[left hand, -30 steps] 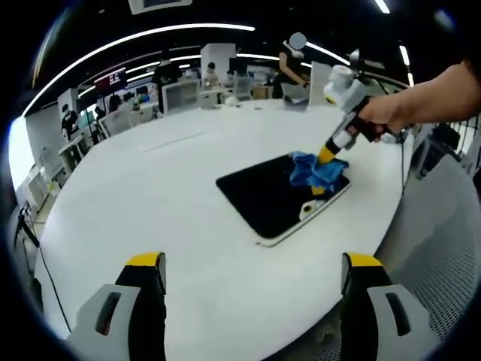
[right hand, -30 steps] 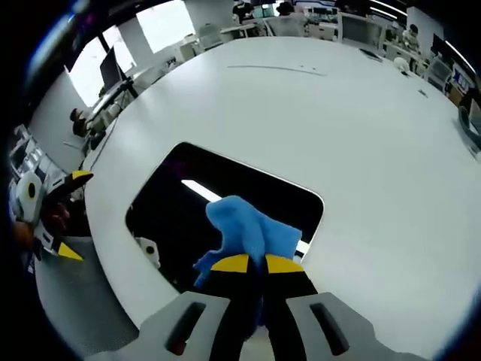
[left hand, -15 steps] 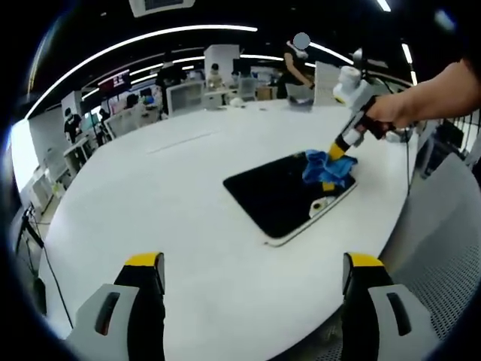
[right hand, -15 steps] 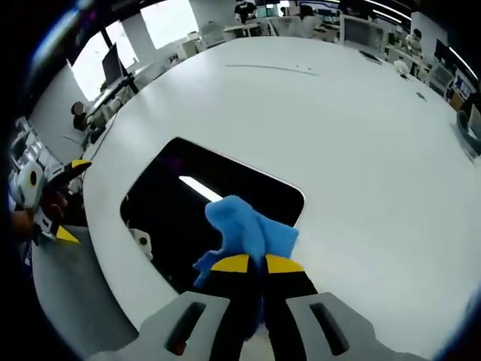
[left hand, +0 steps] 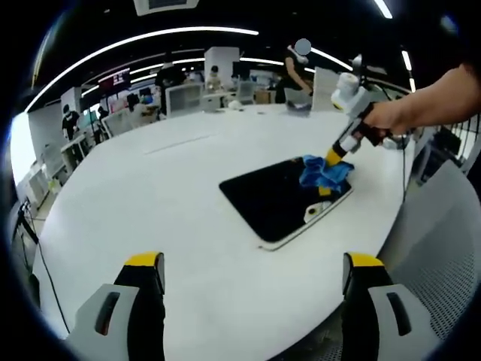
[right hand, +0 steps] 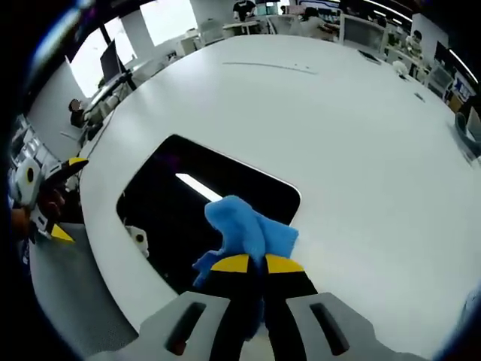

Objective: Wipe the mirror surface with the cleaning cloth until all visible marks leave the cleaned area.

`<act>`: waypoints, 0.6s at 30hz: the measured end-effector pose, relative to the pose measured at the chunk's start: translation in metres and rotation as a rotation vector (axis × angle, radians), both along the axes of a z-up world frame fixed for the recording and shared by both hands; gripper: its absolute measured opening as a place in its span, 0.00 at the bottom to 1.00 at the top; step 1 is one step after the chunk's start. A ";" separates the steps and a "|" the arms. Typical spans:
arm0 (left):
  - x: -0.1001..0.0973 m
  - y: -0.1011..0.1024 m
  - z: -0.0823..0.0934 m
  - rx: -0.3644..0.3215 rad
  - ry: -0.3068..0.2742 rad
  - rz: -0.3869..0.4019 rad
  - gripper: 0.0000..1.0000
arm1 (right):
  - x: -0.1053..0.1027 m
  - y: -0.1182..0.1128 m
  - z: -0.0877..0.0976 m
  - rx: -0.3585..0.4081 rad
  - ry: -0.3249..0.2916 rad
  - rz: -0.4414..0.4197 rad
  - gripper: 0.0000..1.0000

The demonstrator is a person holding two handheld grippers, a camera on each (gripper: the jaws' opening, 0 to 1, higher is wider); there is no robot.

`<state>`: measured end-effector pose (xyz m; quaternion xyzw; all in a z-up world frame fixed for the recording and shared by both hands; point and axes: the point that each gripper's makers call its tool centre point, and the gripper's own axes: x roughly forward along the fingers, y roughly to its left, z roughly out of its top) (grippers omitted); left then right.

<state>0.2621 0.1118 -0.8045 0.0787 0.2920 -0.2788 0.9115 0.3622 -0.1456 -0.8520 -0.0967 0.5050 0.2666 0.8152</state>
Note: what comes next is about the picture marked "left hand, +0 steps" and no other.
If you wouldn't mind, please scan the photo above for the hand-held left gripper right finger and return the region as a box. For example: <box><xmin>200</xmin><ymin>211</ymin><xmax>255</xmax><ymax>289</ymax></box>
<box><xmin>342</xmin><ymin>251</ymin><xmax>441</xmax><ymax>361</ymax></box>

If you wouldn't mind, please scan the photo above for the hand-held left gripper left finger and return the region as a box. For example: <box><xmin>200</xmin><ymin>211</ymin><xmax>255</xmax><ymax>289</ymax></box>
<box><xmin>67</xmin><ymin>251</ymin><xmax>166</xmax><ymax>361</ymax></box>

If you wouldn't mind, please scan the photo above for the blue cleaning cloth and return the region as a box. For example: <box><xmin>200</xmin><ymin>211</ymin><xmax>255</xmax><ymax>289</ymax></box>
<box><xmin>299</xmin><ymin>153</ymin><xmax>355</xmax><ymax>191</ymax></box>

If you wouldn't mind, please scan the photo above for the black tablet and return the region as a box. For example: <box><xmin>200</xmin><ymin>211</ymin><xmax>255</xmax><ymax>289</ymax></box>
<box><xmin>219</xmin><ymin>156</ymin><xmax>355</xmax><ymax>252</ymax></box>

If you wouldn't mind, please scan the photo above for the person's right hand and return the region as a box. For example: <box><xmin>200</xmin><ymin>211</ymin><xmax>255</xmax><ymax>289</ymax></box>
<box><xmin>362</xmin><ymin>99</ymin><xmax>418</xmax><ymax>135</ymax></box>

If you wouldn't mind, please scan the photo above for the grey storage bin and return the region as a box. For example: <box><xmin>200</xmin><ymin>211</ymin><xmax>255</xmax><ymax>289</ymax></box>
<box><xmin>285</xmin><ymin>86</ymin><xmax>313</xmax><ymax>114</ymax></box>

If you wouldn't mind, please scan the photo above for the short ceiling light strip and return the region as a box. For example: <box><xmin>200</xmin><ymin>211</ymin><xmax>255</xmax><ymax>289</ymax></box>
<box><xmin>374</xmin><ymin>0</ymin><xmax>394</xmax><ymax>20</ymax></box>

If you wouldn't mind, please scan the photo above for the black tripod stand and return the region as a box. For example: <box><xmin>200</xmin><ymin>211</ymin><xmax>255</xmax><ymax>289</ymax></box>
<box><xmin>17</xmin><ymin>202</ymin><xmax>41</xmax><ymax>246</ymax></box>

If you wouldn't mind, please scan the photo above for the black railing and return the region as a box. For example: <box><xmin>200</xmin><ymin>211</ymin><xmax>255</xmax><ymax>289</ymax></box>
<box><xmin>446</xmin><ymin>112</ymin><xmax>481</xmax><ymax>165</ymax></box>

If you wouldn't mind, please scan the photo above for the white pillar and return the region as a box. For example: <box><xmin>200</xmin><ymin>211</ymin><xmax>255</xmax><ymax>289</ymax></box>
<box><xmin>204</xmin><ymin>47</ymin><xmax>241</xmax><ymax>87</ymax></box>

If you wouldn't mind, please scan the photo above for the white framed cabinet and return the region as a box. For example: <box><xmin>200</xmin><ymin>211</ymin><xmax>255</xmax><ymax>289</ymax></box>
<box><xmin>165</xmin><ymin>83</ymin><xmax>206</xmax><ymax>116</ymax></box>

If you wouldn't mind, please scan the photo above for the ceiling air conditioner vent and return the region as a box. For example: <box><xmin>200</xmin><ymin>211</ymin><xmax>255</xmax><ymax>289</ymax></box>
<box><xmin>133</xmin><ymin>0</ymin><xmax>199</xmax><ymax>17</ymax></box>

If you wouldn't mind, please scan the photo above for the long curved ceiling light strip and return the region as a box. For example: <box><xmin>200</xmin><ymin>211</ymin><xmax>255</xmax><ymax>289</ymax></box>
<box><xmin>25</xmin><ymin>26</ymin><xmax>260</xmax><ymax>112</ymax></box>

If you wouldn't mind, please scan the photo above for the black floor cable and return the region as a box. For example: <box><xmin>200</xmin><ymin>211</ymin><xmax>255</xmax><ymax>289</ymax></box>
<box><xmin>36</xmin><ymin>243</ymin><xmax>71</xmax><ymax>335</ymax></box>

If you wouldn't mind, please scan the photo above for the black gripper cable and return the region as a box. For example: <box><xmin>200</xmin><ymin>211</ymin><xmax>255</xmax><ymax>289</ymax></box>
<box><xmin>400</xmin><ymin>137</ymin><xmax>409</xmax><ymax>206</ymax></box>

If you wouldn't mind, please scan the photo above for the red wall screen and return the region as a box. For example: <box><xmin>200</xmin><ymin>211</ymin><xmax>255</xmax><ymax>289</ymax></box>
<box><xmin>98</xmin><ymin>68</ymin><xmax>132</xmax><ymax>89</ymax></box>

